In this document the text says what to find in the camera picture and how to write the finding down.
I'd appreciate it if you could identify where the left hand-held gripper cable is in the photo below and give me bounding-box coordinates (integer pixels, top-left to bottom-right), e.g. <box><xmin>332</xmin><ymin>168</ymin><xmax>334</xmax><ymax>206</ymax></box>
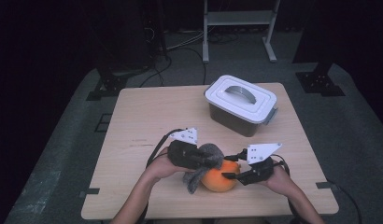
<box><xmin>146</xmin><ymin>129</ymin><xmax>185</xmax><ymax>169</ymax></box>

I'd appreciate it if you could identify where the grey floor cable bundle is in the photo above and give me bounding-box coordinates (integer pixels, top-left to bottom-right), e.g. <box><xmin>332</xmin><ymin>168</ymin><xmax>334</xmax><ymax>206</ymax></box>
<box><xmin>165</xmin><ymin>29</ymin><xmax>206</xmax><ymax>51</ymax></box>

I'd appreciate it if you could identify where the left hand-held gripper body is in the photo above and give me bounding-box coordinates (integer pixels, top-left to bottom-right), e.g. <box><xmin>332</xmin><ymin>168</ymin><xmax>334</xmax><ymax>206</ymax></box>
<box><xmin>166</xmin><ymin>127</ymin><xmax>206</xmax><ymax>171</ymax></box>

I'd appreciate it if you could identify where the grey knitted cloth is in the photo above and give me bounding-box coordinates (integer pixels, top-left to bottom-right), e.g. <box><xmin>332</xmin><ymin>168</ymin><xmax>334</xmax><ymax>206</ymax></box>
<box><xmin>182</xmin><ymin>143</ymin><xmax>225</xmax><ymax>195</ymax></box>

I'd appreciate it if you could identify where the thin black floor cable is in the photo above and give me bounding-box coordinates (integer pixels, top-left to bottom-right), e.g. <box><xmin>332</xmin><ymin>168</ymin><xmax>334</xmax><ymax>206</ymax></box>
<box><xmin>333</xmin><ymin>185</ymin><xmax>363</xmax><ymax>224</ymax></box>

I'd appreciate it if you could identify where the person's right hand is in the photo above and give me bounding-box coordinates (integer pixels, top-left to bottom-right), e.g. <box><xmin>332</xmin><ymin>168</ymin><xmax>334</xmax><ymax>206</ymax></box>
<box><xmin>259</xmin><ymin>162</ymin><xmax>295</xmax><ymax>201</ymax></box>

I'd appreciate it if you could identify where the white lid with grey handle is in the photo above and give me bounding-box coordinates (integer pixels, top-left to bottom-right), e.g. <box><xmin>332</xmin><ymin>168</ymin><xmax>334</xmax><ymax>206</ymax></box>
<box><xmin>204</xmin><ymin>74</ymin><xmax>278</xmax><ymax>125</ymax></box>

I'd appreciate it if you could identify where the white metal stand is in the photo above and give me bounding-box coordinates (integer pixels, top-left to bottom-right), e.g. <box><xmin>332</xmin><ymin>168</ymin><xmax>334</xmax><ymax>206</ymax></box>
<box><xmin>202</xmin><ymin>0</ymin><xmax>281</xmax><ymax>64</ymax></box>

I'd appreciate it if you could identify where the black tape strip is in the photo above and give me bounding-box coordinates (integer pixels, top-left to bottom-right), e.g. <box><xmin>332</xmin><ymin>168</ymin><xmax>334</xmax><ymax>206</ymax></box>
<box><xmin>315</xmin><ymin>181</ymin><xmax>339</xmax><ymax>191</ymax></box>
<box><xmin>78</xmin><ymin>187</ymin><xmax>101</xmax><ymax>199</ymax></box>

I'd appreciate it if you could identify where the person's left hand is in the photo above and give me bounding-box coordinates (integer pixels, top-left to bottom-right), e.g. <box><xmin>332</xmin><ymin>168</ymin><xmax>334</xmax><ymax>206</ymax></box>
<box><xmin>145</xmin><ymin>154</ymin><xmax>194</xmax><ymax>185</ymax></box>

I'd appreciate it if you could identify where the orange plush toy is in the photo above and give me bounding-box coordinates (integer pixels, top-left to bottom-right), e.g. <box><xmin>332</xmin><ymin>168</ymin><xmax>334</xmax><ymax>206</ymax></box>
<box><xmin>200</xmin><ymin>159</ymin><xmax>241</xmax><ymax>193</ymax></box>

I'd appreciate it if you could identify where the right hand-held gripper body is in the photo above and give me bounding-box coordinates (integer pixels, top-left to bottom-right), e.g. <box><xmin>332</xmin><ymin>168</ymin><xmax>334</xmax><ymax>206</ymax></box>
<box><xmin>237</xmin><ymin>142</ymin><xmax>283</xmax><ymax>187</ymax></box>

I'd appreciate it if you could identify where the brown transparent storage box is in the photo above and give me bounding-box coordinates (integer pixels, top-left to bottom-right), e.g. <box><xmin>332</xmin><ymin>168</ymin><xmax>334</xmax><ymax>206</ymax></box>
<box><xmin>207</xmin><ymin>102</ymin><xmax>279</xmax><ymax>138</ymax></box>

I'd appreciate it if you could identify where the hand-held gripper cable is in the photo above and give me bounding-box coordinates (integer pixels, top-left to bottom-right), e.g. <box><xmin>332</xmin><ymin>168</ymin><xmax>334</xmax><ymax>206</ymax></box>
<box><xmin>270</xmin><ymin>153</ymin><xmax>291</xmax><ymax>177</ymax></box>
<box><xmin>146</xmin><ymin>129</ymin><xmax>185</xmax><ymax>169</ymax></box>

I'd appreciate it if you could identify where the right hand-held gripper cable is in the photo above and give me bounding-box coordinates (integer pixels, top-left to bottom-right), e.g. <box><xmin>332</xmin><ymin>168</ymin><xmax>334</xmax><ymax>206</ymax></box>
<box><xmin>270</xmin><ymin>153</ymin><xmax>291</xmax><ymax>177</ymax></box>

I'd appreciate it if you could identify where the black tape square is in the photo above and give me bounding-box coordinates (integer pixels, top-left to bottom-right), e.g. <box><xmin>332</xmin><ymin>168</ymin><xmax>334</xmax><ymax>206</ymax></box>
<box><xmin>94</xmin><ymin>113</ymin><xmax>113</xmax><ymax>133</ymax></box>

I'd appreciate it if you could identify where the black stand base with post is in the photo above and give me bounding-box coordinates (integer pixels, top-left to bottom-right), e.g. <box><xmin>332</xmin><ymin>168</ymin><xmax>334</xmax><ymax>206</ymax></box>
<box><xmin>293</xmin><ymin>60</ymin><xmax>347</xmax><ymax>97</ymax></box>

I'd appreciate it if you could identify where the black stand base with braces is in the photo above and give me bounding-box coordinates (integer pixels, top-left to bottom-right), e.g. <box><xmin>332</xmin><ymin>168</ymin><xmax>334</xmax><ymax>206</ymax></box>
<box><xmin>85</xmin><ymin>66</ymin><xmax>144</xmax><ymax>102</ymax></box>

